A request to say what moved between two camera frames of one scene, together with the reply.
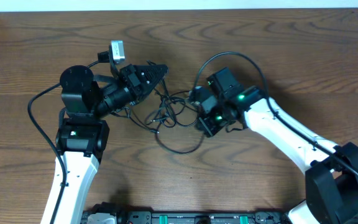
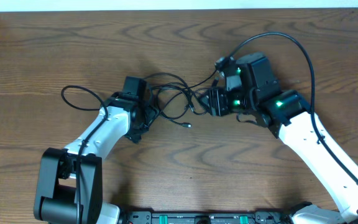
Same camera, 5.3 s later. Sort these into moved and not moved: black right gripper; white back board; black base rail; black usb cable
Moved: black right gripper; black usb cable
Not moved: white back board; black base rail
